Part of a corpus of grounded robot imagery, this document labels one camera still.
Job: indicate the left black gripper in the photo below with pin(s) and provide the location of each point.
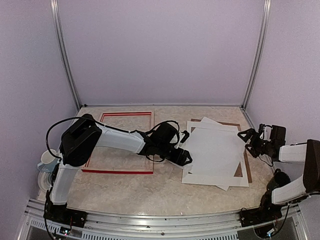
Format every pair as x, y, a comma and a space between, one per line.
176, 160

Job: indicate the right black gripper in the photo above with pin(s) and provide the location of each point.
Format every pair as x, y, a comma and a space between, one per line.
251, 132

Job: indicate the wooden red photo frame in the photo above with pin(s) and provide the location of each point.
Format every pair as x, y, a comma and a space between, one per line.
115, 161

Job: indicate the clear acrylic sheet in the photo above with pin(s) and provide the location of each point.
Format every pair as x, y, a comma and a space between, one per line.
216, 150

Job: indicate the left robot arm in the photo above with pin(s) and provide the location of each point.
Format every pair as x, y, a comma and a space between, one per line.
78, 143

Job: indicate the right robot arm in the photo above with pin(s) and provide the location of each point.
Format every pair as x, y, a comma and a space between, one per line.
296, 171

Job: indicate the white mat board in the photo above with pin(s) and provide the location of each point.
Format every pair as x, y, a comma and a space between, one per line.
200, 179

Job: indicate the brown backing board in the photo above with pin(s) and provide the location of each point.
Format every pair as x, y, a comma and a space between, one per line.
238, 172

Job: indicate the light blue cup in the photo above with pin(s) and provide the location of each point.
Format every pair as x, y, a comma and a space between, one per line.
48, 161

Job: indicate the white round plate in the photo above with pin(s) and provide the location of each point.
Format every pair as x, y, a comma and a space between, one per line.
44, 178

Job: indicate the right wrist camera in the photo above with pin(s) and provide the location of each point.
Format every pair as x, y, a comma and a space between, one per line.
264, 131

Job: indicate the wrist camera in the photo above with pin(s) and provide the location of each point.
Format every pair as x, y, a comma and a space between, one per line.
183, 136
264, 131

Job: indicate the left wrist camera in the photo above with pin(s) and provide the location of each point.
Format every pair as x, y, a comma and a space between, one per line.
183, 136

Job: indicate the right aluminium post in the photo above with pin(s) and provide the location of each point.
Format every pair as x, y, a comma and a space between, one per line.
258, 53

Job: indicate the aluminium post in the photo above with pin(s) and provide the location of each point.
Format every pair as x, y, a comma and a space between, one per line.
54, 4
258, 53

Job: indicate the aluminium front rail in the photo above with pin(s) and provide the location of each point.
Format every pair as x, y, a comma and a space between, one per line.
114, 226

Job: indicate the left aluminium post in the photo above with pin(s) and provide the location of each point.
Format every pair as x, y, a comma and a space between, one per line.
54, 4

